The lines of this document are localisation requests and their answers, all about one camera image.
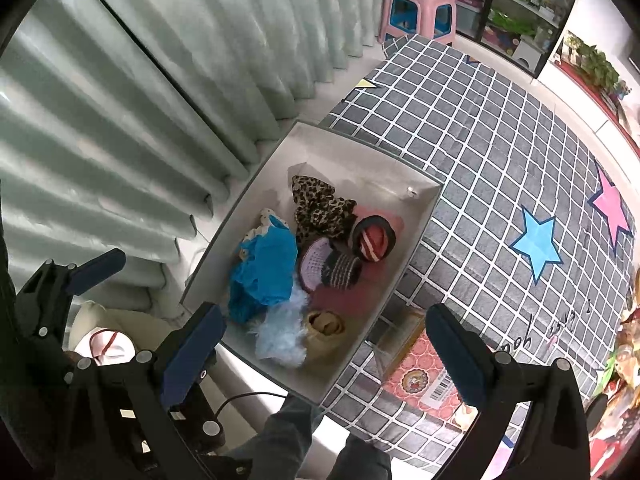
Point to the beige cushion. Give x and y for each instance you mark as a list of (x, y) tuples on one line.
[(150, 330)]

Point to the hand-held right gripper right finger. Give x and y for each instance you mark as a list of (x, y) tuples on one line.
[(457, 355)]

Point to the grey checked star blanket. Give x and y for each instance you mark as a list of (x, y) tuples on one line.
[(475, 160)]

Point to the green potted plant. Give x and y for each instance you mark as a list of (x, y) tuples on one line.
[(595, 65)]

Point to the pink plastic stool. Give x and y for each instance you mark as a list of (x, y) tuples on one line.
[(417, 10)]

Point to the beige scrunchie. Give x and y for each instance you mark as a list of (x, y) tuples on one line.
[(325, 332)]

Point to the red cabinet runner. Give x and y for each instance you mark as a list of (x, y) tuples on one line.
[(600, 95)]

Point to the pile of assorted packets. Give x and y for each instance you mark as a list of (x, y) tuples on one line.
[(627, 350)]

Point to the person's leg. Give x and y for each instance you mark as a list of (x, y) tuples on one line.
[(365, 460), (280, 435)]

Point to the light blue fluffy scrunchie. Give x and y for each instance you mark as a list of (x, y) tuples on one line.
[(280, 335)]

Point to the white item with red lines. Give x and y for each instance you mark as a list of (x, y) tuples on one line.
[(112, 347)]

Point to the leopard print scrunchie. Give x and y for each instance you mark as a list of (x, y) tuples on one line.
[(317, 205)]

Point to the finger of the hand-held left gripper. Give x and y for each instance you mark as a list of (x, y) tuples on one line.
[(200, 417), (95, 266)]

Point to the dark striped knit scrunchie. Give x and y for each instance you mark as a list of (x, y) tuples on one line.
[(345, 270)]

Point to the purple knit scrunchie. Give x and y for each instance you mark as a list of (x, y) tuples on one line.
[(312, 260)]

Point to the pale green curtain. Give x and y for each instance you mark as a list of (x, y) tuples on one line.
[(125, 110)]

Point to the long white low cabinet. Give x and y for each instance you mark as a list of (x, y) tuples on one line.
[(575, 105)]

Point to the small white stool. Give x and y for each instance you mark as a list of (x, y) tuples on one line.
[(526, 53)]

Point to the white rectangular box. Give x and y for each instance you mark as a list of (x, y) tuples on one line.
[(350, 170)]

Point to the person's right leg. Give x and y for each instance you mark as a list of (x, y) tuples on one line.
[(365, 460)]

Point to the white dotted satin scrunchie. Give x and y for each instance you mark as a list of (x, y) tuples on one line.
[(262, 220)]

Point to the person's left leg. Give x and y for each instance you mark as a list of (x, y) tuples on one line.
[(280, 435)]

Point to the pink patterned cardboard box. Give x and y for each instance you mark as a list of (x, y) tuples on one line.
[(420, 380)]

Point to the black framed glass cabinet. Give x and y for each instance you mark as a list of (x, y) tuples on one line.
[(520, 5)]

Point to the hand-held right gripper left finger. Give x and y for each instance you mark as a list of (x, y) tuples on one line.
[(192, 355)]

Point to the red striped sock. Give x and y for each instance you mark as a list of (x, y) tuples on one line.
[(372, 240)]

